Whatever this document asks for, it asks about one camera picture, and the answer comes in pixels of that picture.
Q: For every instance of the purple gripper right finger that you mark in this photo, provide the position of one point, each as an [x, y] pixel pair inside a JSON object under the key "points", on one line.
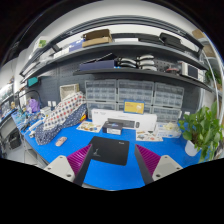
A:
{"points": [[152, 166]]}

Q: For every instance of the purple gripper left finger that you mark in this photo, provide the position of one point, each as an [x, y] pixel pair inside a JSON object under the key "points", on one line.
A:
{"points": [[73, 167]]}

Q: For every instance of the pink computer mouse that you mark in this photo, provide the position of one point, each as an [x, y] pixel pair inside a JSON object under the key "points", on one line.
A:
{"points": [[61, 141]]}

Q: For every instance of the black mouse pad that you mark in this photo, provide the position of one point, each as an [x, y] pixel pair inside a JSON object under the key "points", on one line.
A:
{"points": [[110, 151]]}

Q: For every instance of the colourful picture card right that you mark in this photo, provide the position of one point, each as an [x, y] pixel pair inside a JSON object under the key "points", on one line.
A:
{"points": [[147, 136]]}

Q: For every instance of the colourful picture card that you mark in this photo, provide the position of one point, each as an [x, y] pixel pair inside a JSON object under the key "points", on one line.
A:
{"points": [[89, 127], [147, 136]]}

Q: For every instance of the clear plastic package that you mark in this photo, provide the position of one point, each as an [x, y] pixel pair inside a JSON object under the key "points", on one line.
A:
{"points": [[168, 130]]}

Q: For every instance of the colourful picture card left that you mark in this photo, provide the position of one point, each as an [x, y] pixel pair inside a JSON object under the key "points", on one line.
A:
{"points": [[89, 127]]}

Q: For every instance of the white keyboard box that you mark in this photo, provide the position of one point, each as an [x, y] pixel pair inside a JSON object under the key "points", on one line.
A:
{"points": [[130, 121]]}

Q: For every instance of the small black box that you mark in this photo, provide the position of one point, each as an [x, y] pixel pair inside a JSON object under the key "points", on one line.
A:
{"points": [[112, 128]]}

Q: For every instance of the patterned fabric cloth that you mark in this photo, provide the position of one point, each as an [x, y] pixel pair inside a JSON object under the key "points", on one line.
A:
{"points": [[66, 114]]}

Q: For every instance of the green potted plant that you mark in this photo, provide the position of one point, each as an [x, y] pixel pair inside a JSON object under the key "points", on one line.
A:
{"points": [[203, 130]]}

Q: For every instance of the yellow card box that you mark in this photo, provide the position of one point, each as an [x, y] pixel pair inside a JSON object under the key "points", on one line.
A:
{"points": [[134, 107]]}

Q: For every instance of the grey drawer organizer cabinets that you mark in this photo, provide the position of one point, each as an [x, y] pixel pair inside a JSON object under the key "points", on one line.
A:
{"points": [[162, 99]]}

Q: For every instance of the white woven basket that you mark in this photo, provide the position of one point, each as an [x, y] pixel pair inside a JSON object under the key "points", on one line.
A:
{"points": [[66, 90]]}

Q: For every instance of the white electronic instrument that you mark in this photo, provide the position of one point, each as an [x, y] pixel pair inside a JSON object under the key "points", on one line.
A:
{"points": [[191, 71]]}

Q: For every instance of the dark blue flat box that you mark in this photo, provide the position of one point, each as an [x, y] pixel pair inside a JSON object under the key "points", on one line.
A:
{"points": [[106, 64]]}

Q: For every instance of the cardboard box on shelf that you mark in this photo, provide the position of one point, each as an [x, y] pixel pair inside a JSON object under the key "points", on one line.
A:
{"points": [[97, 37]]}

